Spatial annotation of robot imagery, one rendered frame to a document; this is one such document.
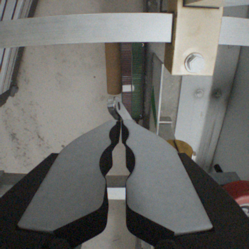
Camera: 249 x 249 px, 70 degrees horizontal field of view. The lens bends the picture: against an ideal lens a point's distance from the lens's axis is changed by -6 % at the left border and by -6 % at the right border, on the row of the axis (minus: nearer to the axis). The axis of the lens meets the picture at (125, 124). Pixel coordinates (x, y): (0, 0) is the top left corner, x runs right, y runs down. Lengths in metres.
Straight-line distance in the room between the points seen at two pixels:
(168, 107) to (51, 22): 0.29
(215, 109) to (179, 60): 0.35
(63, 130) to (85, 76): 0.41
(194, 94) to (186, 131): 0.11
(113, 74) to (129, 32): 0.82
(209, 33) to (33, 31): 0.19
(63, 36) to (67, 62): 0.92
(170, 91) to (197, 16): 0.22
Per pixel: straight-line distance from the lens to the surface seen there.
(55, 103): 1.25
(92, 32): 0.22
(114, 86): 1.05
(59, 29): 0.23
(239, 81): 0.52
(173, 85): 0.40
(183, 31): 0.22
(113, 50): 1.01
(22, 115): 1.39
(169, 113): 0.43
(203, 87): 0.52
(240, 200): 0.33
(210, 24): 0.23
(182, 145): 0.30
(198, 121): 0.56
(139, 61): 0.38
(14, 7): 0.97
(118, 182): 0.33
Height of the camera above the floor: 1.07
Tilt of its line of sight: 60 degrees down
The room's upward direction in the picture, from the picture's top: 180 degrees counter-clockwise
